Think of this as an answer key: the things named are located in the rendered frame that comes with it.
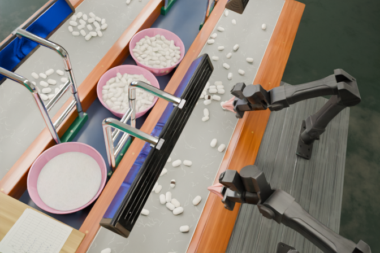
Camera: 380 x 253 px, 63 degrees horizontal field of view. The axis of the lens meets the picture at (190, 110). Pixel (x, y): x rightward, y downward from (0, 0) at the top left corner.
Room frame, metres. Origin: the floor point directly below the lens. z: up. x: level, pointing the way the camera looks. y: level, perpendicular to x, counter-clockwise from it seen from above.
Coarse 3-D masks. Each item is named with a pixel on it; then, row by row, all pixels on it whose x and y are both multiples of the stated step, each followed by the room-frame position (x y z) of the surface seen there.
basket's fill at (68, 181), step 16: (64, 160) 0.39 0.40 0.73; (80, 160) 0.40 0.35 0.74; (48, 176) 0.31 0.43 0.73; (64, 176) 0.33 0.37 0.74; (80, 176) 0.35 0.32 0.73; (96, 176) 0.36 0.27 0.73; (48, 192) 0.26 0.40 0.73; (64, 192) 0.27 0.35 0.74; (80, 192) 0.29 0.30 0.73; (96, 192) 0.31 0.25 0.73; (64, 208) 0.22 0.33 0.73
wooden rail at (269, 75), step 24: (288, 0) 1.72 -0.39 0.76; (288, 24) 1.48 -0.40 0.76; (288, 48) 1.29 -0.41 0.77; (264, 72) 1.07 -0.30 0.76; (240, 120) 0.77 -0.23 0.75; (264, 120) 0.80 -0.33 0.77; (240, 144) 0.65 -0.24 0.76; (240, 168) 0.54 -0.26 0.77; (216, 216) 0.33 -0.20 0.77; (192, 240) 0.24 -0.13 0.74; (216, 240) 0.25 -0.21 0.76
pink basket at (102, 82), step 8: (112, 72) 0.83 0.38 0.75; (120, 72) 0.85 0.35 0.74; (128, 72) 0.87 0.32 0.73; (136, 72) 0.88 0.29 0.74; (144, 72) 0.88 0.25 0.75; (104, 80) 0.78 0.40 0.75; (152, 80) 0.85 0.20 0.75; (104, 104) 0.65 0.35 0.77; (152, 104) 0.71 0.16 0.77; (112, 112) 0.66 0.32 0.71; (144, 112) 0.69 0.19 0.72
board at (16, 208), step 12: (0, 192) 0.21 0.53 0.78; (0, 204) 0.17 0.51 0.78; (12, 204) 0.18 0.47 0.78; (24, 204) 0.19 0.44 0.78; (0, 216) 0.14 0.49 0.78; (12, 216) 0.15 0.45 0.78; (48, 216) 0.18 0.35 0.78; (0, 228) 0.10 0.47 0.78; (72, 228) 0.16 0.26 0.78; (0, 240) 0.07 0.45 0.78; (72, 240) 0.13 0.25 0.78; (0, 252) 0.04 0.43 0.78; (60, 252) 0.09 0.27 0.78; (72, 252) 0.09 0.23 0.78
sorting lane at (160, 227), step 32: (256, 0) 1.65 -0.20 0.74; (224, 32) 1.30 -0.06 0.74; (256, 32) 1.37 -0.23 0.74; (256, 64) 1.14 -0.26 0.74; (224, 96) 0.88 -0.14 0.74; (192, 128) 0.67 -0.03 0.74; (224, 128) 0.71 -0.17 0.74; (192, 160) 0.53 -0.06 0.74; (160, 192) 0.37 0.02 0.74; (192, 192) 0.40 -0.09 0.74; (160, 224) 0.26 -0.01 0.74; (192, 224) 0.29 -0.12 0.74
